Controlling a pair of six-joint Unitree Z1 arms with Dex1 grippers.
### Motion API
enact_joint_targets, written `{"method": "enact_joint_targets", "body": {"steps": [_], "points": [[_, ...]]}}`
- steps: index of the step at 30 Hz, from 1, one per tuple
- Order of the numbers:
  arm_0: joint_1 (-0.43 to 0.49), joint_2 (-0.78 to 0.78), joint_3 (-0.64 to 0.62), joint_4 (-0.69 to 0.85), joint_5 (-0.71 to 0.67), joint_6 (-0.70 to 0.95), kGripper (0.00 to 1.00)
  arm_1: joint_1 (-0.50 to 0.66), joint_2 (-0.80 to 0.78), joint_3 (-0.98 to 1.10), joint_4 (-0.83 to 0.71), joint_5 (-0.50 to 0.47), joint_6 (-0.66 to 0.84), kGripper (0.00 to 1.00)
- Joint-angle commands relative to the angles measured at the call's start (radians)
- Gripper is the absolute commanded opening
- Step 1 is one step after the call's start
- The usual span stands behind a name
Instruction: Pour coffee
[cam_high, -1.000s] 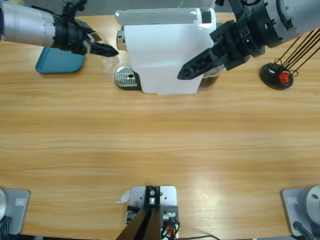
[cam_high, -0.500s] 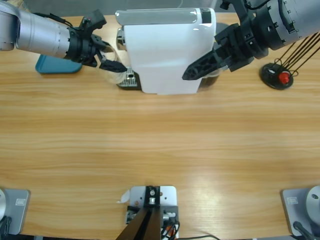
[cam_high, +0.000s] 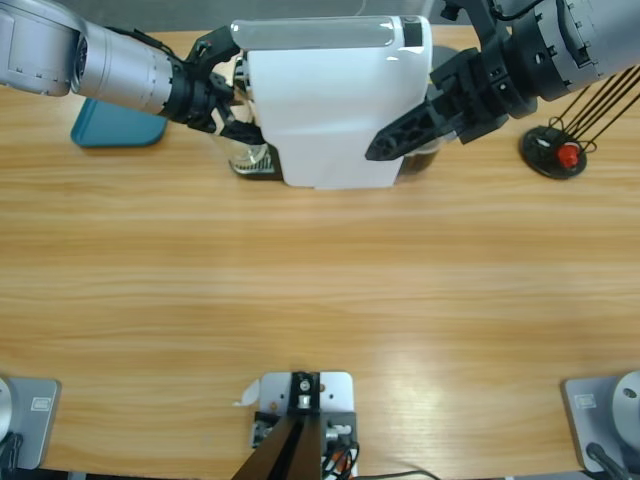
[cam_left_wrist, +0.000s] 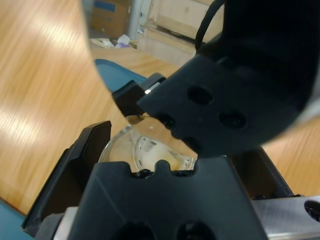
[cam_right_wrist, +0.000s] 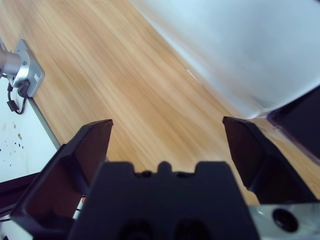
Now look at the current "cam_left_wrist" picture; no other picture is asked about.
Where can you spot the clear glass cup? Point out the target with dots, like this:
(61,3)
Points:
(150,150)

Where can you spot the white capsule coffee machine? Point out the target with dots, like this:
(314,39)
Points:
(225,75)

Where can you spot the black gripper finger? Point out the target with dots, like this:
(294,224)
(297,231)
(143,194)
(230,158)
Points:
(267,175)
(85,155)

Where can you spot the teal plastic tray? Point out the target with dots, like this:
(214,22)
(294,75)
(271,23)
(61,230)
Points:
(10,220)

